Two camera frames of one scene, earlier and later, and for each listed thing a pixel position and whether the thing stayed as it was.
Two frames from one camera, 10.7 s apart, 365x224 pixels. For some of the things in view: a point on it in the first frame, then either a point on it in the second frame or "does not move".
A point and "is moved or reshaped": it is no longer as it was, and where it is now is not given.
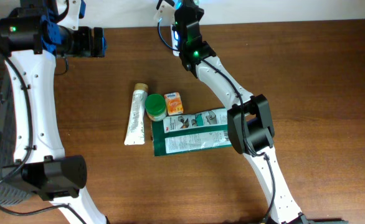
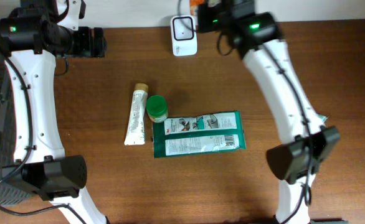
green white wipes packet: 195,131 does not move
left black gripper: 86,50 does not move
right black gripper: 203,11 to 207,23
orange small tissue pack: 174,103 is moved or reshaped
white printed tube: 135,135 does not move
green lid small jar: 156,107 does not move
